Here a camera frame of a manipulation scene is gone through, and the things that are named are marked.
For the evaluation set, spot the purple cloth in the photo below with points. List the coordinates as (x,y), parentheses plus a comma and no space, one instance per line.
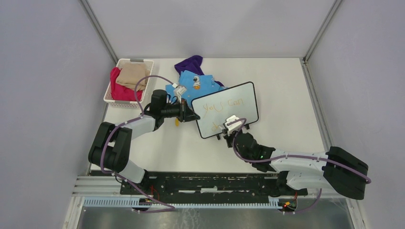
(190,70)

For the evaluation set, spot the beige folded cloth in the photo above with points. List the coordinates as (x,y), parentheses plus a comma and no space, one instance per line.
(131,75)

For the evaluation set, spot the red cloth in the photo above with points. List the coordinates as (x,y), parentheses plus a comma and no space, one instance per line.
(119,92)

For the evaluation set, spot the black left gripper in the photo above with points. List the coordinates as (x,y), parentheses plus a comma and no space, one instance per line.
(186,114)

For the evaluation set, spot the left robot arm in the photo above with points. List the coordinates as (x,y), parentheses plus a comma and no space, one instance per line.
(110,149)

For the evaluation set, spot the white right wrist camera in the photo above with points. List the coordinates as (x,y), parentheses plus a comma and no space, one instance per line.
(232,124)

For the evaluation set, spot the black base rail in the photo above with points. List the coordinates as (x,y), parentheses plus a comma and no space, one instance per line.
(216,188)

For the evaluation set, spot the blue patterned cloth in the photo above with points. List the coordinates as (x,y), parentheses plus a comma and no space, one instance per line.
(207,87)

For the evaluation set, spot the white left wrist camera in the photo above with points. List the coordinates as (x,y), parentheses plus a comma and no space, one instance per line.
(178,91)

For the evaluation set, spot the white plastic basket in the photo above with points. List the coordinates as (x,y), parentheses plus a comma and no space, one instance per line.
(146,93)

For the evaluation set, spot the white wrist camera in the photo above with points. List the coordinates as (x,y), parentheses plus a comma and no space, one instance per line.
(232,124)
(178,91)

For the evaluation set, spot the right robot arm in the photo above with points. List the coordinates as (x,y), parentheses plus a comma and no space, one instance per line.
(334,169)

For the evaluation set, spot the black framed whiteboard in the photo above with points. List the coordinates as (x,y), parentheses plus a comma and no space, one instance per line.
(215,108)

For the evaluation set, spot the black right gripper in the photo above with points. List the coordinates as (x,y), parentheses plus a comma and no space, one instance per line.
(228,137)

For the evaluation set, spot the white cable duct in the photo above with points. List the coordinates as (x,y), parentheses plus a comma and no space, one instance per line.
(132,202)

